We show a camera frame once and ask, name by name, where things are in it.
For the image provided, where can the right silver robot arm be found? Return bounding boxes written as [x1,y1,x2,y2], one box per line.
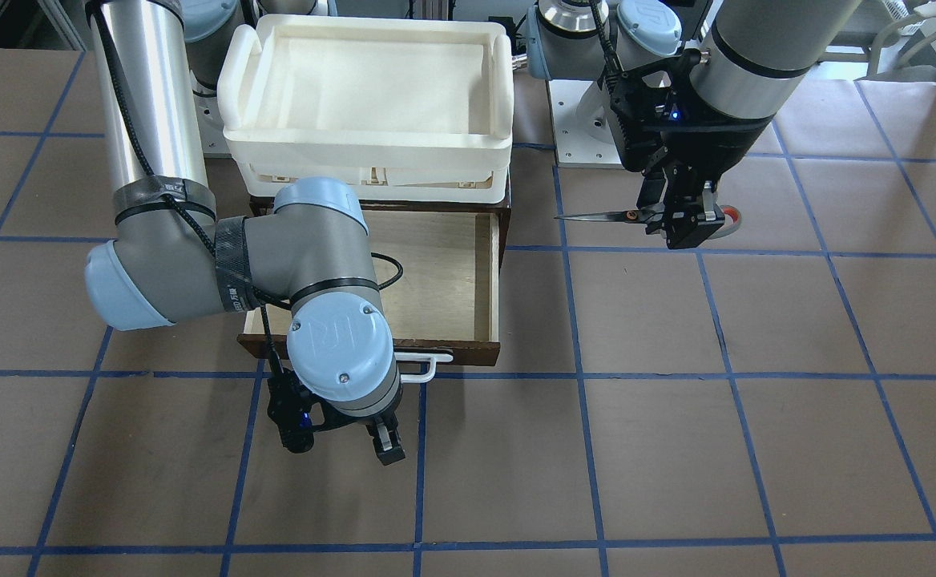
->
[84,1,405,465]

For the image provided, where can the tape roll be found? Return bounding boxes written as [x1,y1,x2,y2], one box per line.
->
[708,204,742,240]

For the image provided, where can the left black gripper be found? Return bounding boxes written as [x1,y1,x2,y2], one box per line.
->
[604,46,773,251]

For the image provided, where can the brown paper table cover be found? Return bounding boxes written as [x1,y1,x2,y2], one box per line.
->
[0,49,936,576]

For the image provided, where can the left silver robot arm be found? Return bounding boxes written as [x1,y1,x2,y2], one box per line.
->
[526,1,857,249]

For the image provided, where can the wooden drawer with white handle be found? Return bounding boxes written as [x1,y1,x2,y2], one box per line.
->
[236,208,502,384]

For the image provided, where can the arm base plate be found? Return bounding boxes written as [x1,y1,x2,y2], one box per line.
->
[191,77,232,159]
[547,79,623,169]

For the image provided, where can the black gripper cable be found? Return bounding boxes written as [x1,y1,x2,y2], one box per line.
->
[87,0,405,377]

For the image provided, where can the white plastic crate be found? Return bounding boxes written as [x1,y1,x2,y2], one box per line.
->
[218,14,514,204]

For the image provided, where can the grey orange scissors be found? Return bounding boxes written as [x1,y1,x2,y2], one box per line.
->
[555,200,733,238]

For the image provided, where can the dark brown drawer cabinet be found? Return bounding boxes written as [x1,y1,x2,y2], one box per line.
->
[208,160,511,279]

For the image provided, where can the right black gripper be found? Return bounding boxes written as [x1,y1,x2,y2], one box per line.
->
[308,389,406,466]

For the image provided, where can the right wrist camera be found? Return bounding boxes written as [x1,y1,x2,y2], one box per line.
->
[267,370,321,454]

